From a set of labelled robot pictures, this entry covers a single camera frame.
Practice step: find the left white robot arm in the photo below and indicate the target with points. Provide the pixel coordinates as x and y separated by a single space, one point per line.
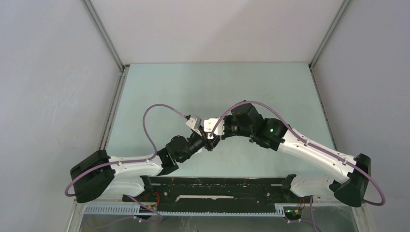
100 174

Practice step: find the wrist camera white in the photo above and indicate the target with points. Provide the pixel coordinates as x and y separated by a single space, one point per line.
214 127
194 122

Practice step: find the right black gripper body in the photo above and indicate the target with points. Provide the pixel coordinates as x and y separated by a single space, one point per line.
231 128

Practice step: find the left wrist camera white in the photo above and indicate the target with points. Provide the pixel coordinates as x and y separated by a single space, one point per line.
194 122

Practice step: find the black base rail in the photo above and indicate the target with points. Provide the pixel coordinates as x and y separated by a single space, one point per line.
220 196

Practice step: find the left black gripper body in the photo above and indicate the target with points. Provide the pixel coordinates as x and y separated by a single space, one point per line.
196 141

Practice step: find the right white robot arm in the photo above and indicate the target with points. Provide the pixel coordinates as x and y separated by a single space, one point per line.
350 175

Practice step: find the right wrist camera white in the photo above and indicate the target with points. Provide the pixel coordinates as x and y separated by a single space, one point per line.
214 127

